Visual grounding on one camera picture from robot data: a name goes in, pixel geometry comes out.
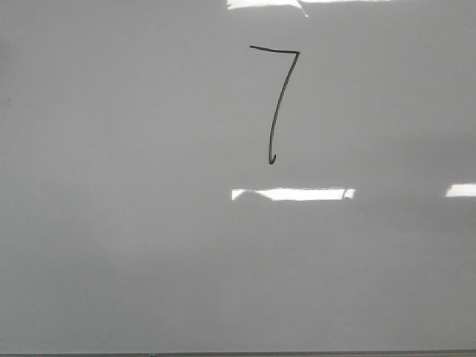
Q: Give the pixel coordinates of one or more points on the white glossy whiteboard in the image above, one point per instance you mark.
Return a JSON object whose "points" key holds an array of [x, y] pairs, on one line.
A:
{"points": [[212, 176]]}

